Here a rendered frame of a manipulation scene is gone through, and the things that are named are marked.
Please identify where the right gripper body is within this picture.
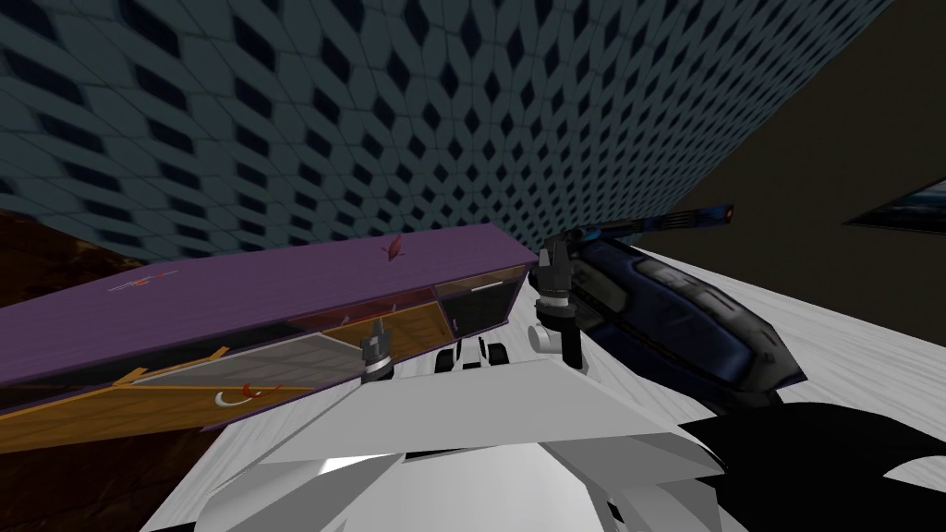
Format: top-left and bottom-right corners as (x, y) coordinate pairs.
(528, 264), (575, 300)

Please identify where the orange wooden drawer front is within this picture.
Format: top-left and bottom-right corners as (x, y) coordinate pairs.
(0, 383), (321, 456)

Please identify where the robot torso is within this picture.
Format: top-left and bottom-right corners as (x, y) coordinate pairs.
(193, 335), (729, 532)

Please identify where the dark framed wall picture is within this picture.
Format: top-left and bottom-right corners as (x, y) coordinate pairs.
(842, 178), (946, 237)

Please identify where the purple cabinet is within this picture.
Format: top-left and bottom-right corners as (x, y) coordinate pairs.
(0, 221), (540, 456)

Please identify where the dark blue treadmill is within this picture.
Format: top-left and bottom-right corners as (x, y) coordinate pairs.
(545, 204), (808, 417)

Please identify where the thin white and red utensil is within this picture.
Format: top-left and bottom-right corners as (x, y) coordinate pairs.
(108, 270), (179, 293)

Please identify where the dark cupboard door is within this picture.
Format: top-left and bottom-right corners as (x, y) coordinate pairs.
(434, 265), (528, 335)

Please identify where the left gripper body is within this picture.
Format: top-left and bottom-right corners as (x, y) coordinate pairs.
(361, 317), (394, 361)

